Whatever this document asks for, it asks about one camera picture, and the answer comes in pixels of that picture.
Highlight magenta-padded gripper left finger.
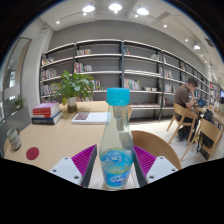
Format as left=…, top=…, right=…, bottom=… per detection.
left=49, top=144, right=99, bottom=188

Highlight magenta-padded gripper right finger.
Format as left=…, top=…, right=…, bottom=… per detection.
left=133, top=145, right=179, bottom=188

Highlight clear bottle with teal cap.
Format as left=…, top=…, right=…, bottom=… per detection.
left=98, top=87, right=135, bottom=190

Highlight round-backed wooden chair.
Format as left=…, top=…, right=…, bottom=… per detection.
left=126, top=104, right=133, bottom=121
left=130, top=130, right=183, bottom=171

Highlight flat round red coaster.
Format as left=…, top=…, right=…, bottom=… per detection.
left=25, top=146, right=40, bottom=161

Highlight dark blue thick book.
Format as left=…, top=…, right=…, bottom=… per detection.
left=31, top=111, right=64, bottom=125

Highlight white book with patterned cover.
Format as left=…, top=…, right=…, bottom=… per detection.
left=70, top=111, right=109, bottom=126

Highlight red hardcover book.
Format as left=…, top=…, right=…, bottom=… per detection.
left=32, top=108, right=62, bottom=118

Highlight slatted wooden chair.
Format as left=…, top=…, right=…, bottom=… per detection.
left=166, top=102, right=198, bottom=146
left=179, top=118, right=224, bottom=161

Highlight grey-green spotted ceramic mug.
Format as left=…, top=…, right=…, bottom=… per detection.
left=6, top=127, right=22, bottom=151

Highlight pink hardcover book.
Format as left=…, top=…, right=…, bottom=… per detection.
left=32, top=102, right=61, bottom=112

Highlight person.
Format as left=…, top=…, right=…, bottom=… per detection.
left=173, top=77, right=201, bottom=141

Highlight leafy green potted plant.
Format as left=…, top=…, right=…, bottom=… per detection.
left=51, top=69, right=101, bottom=114

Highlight small potted plant on ledge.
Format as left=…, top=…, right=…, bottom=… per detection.
left=13, top=95, right=27, bottom=111

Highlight grey shelf unit with books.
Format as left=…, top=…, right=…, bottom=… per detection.
left=39, top=38, right=221, bottom=121

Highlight round ceiling lights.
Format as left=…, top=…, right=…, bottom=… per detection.
left=54, top=3, right=203, bottom=51

